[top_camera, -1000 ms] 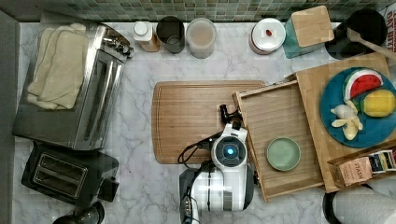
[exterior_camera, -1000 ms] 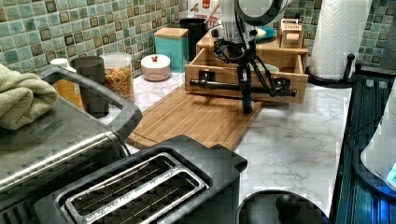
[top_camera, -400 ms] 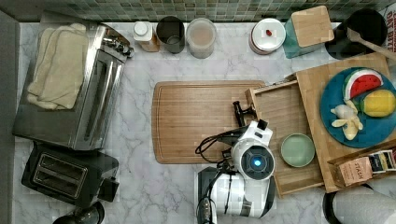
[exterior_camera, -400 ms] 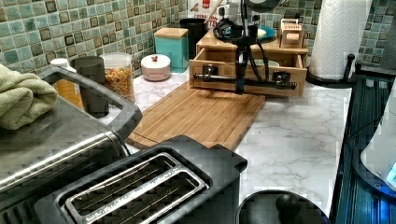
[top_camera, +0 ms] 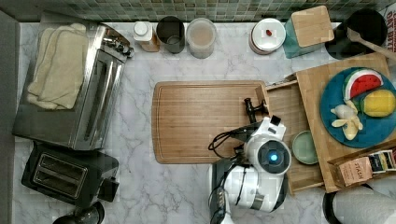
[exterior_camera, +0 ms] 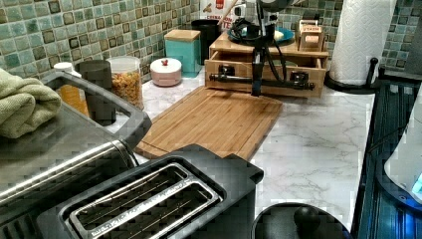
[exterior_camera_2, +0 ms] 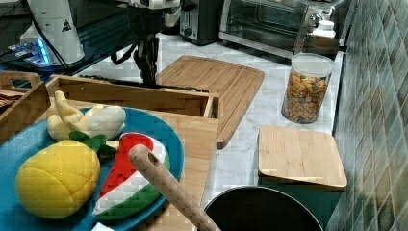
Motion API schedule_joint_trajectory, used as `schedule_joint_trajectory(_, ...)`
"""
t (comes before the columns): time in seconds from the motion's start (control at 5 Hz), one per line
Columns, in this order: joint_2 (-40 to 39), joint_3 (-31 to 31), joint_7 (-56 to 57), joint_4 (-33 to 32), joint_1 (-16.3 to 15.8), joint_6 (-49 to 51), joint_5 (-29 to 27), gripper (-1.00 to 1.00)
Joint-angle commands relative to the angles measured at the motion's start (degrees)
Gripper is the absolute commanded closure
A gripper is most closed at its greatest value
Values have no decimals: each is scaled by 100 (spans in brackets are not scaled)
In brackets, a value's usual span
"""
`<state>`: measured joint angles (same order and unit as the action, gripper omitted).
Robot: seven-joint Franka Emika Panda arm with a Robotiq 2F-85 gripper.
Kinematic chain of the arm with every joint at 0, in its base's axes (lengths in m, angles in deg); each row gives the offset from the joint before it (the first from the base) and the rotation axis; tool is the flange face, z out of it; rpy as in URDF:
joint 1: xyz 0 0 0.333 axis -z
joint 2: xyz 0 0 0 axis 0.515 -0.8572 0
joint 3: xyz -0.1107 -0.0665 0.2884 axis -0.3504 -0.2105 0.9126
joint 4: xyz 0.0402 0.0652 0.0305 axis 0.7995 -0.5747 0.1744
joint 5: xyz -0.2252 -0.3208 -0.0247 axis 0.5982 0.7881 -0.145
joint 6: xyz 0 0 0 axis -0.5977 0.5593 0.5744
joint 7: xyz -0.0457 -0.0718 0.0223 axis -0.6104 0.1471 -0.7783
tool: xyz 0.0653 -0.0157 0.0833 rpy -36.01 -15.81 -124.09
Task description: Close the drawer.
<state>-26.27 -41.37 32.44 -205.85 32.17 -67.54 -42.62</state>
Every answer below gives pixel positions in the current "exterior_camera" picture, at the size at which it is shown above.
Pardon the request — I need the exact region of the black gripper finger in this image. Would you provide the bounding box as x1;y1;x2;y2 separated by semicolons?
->
251;47;265;97

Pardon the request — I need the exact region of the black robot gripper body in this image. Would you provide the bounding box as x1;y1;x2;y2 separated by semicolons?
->
245;0;296;45

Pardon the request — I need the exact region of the wooden drawer with black handle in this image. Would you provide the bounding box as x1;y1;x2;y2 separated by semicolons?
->
205;51;326;98

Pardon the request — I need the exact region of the wooden drawer cabinet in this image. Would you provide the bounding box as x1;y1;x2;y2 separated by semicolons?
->
209;30;330;73

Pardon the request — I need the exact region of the white toy food piece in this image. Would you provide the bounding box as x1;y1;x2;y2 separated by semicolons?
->
274;30;285;41

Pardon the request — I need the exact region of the blue plate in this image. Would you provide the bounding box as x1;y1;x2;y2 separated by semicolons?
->
227;27;295;46

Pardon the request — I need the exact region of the small wooden label box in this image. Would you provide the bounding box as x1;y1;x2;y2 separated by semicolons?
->
296;20;324;52

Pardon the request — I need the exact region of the black utensil holder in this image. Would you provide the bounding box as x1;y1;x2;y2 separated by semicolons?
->
191;19;221;64

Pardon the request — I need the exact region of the cereal box with red logo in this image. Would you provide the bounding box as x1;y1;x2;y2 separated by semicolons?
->
199;0;245;30

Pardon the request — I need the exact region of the bamboo cutting board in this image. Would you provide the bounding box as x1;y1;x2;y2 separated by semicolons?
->
134;87;283;160

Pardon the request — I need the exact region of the teal canister with wooden lid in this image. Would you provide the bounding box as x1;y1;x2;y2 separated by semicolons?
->
164;29;201;78

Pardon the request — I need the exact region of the pink round lidded dish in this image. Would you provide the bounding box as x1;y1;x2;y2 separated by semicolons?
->
150;58;182;87

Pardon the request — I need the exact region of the white paper towel roll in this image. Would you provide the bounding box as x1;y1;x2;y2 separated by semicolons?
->
329;0;397;85

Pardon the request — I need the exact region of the black paper towel holder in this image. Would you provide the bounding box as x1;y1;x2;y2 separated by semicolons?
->
324;58;381;95

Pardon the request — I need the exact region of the clear jar with cereal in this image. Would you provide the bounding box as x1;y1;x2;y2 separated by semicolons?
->
107;56;143;110

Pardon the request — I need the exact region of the black two-slot toaster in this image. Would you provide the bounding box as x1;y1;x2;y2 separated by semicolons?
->
37;144;264;239

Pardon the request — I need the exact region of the black cylindrical container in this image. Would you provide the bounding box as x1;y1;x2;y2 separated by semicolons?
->
76;60;116;126

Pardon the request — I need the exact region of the black round pot lid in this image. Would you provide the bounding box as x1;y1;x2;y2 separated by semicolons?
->
251;202;353;239

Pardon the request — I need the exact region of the white-capped orange spice bottle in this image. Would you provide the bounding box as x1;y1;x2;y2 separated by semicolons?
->
54;62;89;117

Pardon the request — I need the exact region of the black stovetop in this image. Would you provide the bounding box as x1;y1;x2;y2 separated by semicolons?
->
350;80;421;239

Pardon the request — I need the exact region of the green folded towel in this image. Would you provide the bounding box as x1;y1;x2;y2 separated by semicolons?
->
0;70;62;138

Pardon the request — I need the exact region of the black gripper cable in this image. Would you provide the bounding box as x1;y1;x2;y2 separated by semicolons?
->
228;18;288;84

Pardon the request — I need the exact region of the wooden spoon handle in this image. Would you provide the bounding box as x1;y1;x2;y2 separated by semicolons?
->
217;0;238;25

